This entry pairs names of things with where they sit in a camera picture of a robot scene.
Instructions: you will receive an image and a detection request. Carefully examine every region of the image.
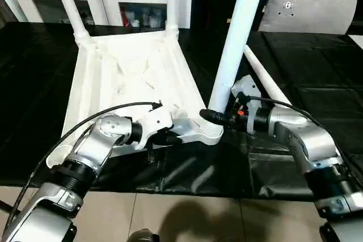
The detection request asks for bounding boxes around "white plastic table leg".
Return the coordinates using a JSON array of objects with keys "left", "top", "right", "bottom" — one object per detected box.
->
[
  {"left": 207, "top": 0, "right": 269, "bottom": 122},
  {"left": 51, "top": 0, "right": 92, "bottom": 43},
  {"left": 244, "top": 45, "right": 293, "bottom": 107},
  {"left": 165, "top": 0, "right": 180, "bottom": 39}
]

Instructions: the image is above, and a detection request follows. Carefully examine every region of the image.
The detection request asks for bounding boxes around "white plastic table top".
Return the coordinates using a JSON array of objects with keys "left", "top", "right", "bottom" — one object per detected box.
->
[{"left": 45, "top": 29, "right": 225, "bottom": 169}]

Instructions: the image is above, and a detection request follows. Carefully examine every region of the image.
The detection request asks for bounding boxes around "black work mat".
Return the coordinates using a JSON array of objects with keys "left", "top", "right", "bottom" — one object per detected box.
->
[{"left": 0, "top": 21, "right": 363, "bottom": 200}]

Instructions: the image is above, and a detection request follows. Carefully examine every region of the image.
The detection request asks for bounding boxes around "grey cushion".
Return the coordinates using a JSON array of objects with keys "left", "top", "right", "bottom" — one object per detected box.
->
[{"left": 258, "top": 0, "right": 361, "bottom": 35}]

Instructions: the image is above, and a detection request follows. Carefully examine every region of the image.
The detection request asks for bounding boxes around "white sheet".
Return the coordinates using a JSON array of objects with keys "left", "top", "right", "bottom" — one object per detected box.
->
[{"left": 349, "top": 34, "right": 363, "bottom": 49}]

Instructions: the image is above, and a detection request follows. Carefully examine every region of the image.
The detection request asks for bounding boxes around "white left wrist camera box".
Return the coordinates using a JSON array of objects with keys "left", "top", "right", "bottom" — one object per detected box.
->
[{"left": 132, "top": 106, "right": 174, "bottom": 151}]

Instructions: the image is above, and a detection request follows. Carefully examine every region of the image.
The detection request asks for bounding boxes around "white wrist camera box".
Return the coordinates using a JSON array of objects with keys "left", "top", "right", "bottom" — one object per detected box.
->
[
  {"left": 132, "top": 106, "right": 174, "bottom": 151},
  {"left": 231, "top": 76, "right": 262, "bottom": 108}
]

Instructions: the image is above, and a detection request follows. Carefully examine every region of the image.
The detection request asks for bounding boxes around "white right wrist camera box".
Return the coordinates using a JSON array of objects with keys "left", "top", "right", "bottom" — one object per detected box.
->
[{"left": 231, "top": 76, "right": 262, "bottom": 108}]

